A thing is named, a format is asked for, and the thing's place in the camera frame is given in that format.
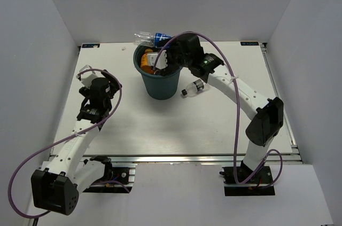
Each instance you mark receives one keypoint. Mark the black logo sticker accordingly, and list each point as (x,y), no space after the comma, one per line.
(90,46)
(249,43)

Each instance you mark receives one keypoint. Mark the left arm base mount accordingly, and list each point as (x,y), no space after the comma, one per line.
(122,174)

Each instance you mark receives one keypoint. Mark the orange bottle front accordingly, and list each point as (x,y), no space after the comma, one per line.
(145,67)

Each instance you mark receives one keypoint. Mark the black logo sticker left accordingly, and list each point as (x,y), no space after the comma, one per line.
(90,46)

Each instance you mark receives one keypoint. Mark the blue label bottle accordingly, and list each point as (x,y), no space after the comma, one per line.
(152,38)

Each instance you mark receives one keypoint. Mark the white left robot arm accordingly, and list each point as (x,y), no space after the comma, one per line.
(58,185)

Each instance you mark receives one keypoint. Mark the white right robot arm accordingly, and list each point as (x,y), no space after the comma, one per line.
(266,115)

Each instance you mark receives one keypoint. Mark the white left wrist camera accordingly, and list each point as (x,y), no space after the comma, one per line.
(87,78)

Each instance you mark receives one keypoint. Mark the black logo sticker right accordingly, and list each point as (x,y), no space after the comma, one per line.
(249,43)

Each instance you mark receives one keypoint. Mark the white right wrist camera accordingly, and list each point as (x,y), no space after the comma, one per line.
(159,63)

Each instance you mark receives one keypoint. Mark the dark teal plastic bin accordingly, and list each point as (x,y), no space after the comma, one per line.
(157,86)

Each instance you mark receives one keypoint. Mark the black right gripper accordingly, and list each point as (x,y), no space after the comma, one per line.
(173,45)

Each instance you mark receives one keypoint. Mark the black cap clear bottle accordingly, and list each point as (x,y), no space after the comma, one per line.
(194,88)

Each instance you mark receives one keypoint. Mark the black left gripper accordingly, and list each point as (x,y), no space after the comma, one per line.
(113,85)

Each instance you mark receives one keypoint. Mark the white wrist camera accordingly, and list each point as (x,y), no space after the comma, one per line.
(87,78)
(159,63)

